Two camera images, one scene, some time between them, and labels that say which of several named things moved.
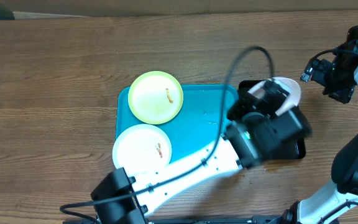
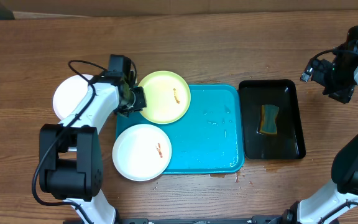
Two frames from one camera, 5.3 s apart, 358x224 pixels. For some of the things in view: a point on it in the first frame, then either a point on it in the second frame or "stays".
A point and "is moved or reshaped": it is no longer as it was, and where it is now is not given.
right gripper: x=342 y=95 stays
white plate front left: x=141 y=149 stays
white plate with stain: x=288 y=84 -> x=68 y=93
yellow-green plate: x=155 y=98 is moved or reshaped
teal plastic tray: x=202 y=117 stays
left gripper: x=247 y=106 -> x=142 y=102
